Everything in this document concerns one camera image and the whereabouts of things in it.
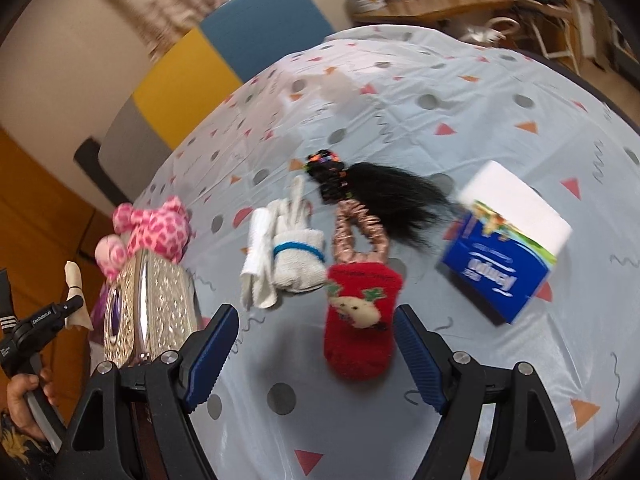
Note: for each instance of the black hair wig piece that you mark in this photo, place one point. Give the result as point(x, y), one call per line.
point(406, 204)

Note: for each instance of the grey yellow blue headboard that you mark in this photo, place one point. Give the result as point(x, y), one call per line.
point(230, 47)

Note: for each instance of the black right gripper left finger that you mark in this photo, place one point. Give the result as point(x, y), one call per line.
point(134, 422)

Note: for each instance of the person left hand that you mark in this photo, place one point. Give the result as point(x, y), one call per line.
point(18, 407)

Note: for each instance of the purple cardboard box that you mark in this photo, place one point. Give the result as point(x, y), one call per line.
point(97, 315)

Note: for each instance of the silver glitter tissue box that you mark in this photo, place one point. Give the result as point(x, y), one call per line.
point(149, 310)

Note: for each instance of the patterned light blue tablecloth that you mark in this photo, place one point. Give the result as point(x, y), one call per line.
point(419, 100)

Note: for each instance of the blue white tissue pack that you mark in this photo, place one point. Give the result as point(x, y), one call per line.
point(508, 241)

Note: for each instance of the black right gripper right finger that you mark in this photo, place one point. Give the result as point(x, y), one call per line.
point(526, 438)

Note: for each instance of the pink brown scrunchie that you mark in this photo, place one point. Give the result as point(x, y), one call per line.
point(350, 216)

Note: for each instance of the pink spotted plush toy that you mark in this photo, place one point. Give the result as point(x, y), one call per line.
point(164, 231)

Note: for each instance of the white waffle cloth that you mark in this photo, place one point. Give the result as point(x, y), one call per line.
point(256, 278)

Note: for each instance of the red reindeer sock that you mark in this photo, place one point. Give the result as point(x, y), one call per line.
point(358, 341)

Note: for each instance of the wooden side shelf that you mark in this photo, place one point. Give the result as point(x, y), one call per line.
point(425, 12)

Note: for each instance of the wooden wardrobe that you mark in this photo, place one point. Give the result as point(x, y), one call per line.
point(44, 224)

